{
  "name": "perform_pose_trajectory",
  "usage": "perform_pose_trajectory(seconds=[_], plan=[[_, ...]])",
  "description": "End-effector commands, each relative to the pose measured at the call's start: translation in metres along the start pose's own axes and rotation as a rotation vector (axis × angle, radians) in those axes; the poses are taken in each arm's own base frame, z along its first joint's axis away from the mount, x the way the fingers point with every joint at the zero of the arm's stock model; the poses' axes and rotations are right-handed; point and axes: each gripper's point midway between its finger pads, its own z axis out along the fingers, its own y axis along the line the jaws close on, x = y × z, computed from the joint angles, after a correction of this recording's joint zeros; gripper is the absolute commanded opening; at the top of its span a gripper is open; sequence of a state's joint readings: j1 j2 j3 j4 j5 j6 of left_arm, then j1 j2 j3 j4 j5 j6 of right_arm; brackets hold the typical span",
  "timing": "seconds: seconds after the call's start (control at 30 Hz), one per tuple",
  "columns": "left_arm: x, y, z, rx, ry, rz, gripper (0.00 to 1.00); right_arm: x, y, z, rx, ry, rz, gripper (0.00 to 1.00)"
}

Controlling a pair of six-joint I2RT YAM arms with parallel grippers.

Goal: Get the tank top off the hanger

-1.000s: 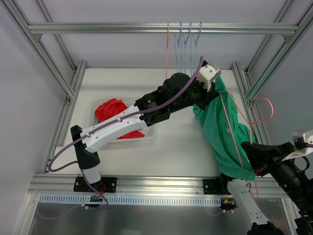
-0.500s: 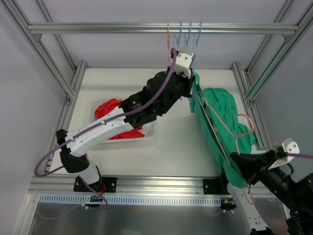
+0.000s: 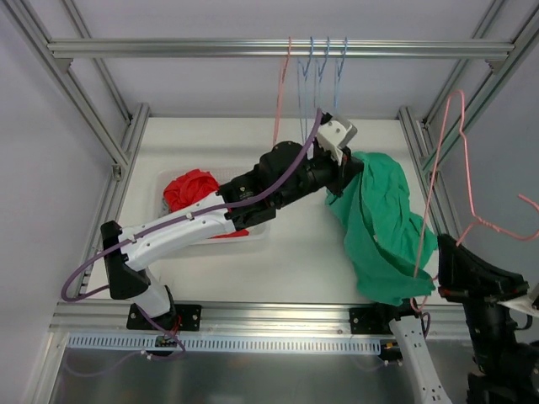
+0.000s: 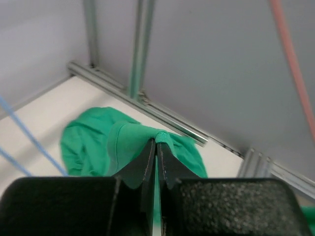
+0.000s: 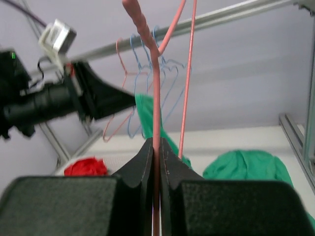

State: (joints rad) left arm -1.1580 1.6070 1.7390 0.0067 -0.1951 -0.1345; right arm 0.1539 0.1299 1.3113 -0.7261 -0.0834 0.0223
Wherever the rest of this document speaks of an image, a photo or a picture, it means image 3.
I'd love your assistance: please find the pink hanger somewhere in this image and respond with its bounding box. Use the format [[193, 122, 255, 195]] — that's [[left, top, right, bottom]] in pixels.
[[410, 90, 539, 315], [272, 37, 292, 146]]

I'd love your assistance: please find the green tank top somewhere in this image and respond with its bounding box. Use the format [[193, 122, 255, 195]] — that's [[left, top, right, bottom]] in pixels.
[[325, 151, 438, 306]]

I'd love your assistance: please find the light blue hanger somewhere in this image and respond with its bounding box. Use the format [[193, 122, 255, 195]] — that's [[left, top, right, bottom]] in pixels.
[[296, 36, 314, 143], [313, 36, 331, 109], [333, 37, 349, 110]]

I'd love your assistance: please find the red tank top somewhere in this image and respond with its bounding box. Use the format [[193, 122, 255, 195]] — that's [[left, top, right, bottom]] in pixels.
[[163, 167, 252, 240]]

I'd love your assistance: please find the grey tank top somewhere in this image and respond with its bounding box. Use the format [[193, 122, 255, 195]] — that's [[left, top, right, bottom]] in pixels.
[[160, 199, 169, 214]]

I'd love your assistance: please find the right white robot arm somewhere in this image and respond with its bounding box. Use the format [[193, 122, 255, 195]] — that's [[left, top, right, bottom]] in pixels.
[[376, 234, 538, 403]]

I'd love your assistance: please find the white plastic basket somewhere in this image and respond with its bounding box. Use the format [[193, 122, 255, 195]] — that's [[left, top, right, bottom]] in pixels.
[[152, 166, 270, 245]]

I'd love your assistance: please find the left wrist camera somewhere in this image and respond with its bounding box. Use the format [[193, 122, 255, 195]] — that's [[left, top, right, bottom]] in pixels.
[[316, 113, 357, 166]]

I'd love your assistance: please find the aluminium frame right post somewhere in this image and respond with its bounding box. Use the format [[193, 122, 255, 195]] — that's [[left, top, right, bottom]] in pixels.
[[403, 0, 539, 169]]

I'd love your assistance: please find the aluminium frame post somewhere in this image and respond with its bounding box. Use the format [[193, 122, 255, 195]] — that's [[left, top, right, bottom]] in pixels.
[[0, 0, 151, 182], [403, 0, 539, 169]]

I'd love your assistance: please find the aluminium hanging rail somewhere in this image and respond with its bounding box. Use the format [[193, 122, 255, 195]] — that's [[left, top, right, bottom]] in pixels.
[[48, 39, 515, 60]]

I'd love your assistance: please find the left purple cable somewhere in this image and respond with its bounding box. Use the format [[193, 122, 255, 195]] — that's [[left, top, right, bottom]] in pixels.
[[61, 107, 325, 302]]

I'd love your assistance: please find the aluminium front rail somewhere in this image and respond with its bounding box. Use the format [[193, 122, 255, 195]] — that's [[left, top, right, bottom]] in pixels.
[[50, 299, 502, 340]]

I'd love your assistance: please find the aluminium frame left post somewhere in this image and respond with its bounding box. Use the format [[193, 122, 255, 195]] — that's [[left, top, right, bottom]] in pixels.
[[0, 0, 151, 182]]

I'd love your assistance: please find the white slotted cable duct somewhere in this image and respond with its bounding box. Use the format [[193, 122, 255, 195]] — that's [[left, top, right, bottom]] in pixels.
[[67, 332, 382, 355]]

